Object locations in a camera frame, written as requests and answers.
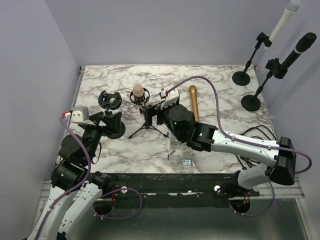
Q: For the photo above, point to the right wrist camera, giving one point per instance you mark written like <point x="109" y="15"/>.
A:
<point x="169" y="99"/>

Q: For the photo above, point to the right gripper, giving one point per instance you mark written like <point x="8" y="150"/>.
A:
<point x="153" y="110"/>

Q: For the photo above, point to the round base mic stand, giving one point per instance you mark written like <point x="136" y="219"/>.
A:
<point x="241" y="78"/>
<point x="276" y="69"/>

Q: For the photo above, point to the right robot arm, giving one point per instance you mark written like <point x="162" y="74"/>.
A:
<point x="276" y="161"/>

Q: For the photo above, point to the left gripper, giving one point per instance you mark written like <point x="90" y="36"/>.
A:
<point x="113" y="122"/>

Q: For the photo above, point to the pink microphone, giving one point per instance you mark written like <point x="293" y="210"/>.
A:
<point x="138" y="95"/>

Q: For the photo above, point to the clear plastic screw box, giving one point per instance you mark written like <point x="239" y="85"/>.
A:
<point x="182" y="157"/>

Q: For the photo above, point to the black tripod mic stand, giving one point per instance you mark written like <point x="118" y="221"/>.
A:
<point x="142" y="111"/>

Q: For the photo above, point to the far round base mic stand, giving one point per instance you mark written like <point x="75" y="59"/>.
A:
<point x="241" y="78"/>

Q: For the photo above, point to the black microphone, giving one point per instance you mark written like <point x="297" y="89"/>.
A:
<point x="303" y="45"/>

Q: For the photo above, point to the aluminium mounting rail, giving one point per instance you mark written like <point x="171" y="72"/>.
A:
<point x="294" y="191"/>

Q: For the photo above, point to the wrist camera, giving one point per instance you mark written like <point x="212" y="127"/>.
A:
<point x="169" y="99"/>
<point x="79" y="114"/>

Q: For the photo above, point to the near round base mic stand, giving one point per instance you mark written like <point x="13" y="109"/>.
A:
<point x="276" y="69"/>

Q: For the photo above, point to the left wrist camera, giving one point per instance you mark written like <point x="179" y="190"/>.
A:
<point x="79" y="114"/>

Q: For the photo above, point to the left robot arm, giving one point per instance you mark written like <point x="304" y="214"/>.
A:
<point x="74" y="188"/>

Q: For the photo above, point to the white microphone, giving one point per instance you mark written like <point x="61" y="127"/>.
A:
<point x="291" y="8"/>

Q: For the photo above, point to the gold microphone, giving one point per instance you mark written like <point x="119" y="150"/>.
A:
<point x="194" y="102"/>

